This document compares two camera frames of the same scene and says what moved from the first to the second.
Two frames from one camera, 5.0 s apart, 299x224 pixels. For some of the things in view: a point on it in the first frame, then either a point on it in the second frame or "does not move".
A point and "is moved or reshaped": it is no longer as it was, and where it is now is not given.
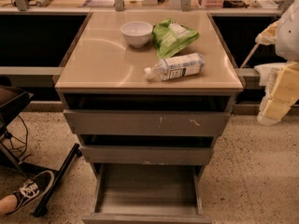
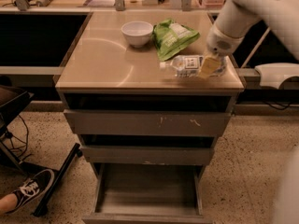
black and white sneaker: x=33 y=189 does not move
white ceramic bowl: x=137 y=33 does not move
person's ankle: x=7 y=204 does not move
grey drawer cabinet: x=147 y=93 does not move
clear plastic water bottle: x=171 y=68 is moved or reshaped
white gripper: x=289 y=35 → x=220 y=43
